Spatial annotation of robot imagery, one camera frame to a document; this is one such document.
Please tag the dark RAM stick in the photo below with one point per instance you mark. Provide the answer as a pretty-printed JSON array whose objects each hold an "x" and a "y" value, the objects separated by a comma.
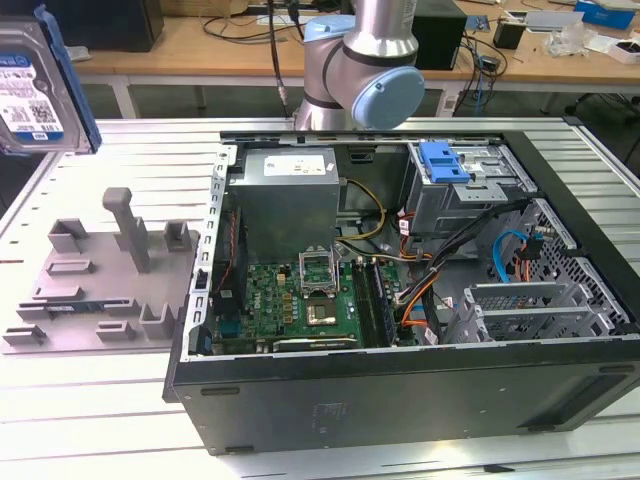
[{"x": 385, "y": 305}]

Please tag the blue plastic cage latch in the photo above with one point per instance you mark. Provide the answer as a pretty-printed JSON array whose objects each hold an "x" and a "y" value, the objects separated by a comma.
[{"x": 442, "y": 167}]

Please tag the RAM stick with label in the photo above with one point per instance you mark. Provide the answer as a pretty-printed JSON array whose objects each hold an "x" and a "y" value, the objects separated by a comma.
[{"x": 65, "y": 307}]

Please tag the grey parts rack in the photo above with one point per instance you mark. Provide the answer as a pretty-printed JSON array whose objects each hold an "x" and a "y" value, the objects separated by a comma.
[{"x": 100, "y": 280}]

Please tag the grey metal drive cage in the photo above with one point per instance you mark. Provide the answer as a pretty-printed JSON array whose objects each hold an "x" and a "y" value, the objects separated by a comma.
[{"x": 440, "y": 210}]

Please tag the white tray box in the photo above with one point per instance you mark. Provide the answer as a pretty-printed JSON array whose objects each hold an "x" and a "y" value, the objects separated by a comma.
[{"x": 605, "y": 47}]

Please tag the black open PC case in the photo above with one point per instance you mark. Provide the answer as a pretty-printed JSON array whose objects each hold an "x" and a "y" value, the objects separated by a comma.
[{"x": 400, "y": 400}]

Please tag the blue cardboard box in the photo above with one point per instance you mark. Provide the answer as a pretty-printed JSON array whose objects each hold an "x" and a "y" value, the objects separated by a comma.
[{"x": 607, "y": 14}]

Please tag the green motherboard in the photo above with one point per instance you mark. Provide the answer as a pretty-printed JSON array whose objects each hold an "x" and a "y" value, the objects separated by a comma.
[{"x": 270, "y": 300}]

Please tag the clear plastic bag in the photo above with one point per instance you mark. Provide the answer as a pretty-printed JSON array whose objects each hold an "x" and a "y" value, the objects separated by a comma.
[{"x": 567, "y": 40}]

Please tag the metal disk bay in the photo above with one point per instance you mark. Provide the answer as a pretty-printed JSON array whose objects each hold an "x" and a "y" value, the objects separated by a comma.
[{"x": 525, "y": 295}]

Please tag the black graphics card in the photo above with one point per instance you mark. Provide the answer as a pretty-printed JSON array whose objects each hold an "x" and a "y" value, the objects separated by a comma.
[{"x": 320, "y": 344}]

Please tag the black RAM slot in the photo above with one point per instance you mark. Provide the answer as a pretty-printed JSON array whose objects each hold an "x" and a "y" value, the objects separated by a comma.
[{"x": 364, "y": 300}]

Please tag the crumpled white paper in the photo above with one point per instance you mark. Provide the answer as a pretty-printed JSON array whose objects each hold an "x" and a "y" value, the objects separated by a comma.
[{"x": 80, "y": 54}]

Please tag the hard disk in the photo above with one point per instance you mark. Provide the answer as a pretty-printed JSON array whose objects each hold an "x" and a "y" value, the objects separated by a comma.
[{"x": 30, "y": 90}]

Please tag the CPU socket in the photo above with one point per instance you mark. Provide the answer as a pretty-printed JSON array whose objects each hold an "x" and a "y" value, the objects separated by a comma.
[{"x": 321, "y": 312}]

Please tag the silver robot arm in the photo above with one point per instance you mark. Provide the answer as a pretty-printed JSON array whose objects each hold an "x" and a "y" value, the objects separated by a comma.
[{"x": 360, "y": 50}]

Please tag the grey power supply box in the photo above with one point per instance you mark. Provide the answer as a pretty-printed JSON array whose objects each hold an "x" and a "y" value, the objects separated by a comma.
[{"x": 285, "y": 210}]

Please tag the small black box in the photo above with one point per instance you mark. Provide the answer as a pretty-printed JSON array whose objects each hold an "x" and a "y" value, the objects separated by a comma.
[{"x": 509, "y": 35}]

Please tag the black computer tower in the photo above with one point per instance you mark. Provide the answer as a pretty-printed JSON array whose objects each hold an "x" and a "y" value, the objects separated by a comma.
[{"x": 115, "y": 25}]

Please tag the wooden desk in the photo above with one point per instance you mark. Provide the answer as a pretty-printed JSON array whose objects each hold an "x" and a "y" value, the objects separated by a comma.
[{"x": 210, "y": 55}]

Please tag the black case fan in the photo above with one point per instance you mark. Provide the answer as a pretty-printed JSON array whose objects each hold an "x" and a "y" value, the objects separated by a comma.
[{"x": 242, "y": 270}]

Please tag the black square box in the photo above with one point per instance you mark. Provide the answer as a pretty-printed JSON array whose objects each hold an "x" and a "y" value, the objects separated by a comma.
[{"x": 440, "y": 45}]

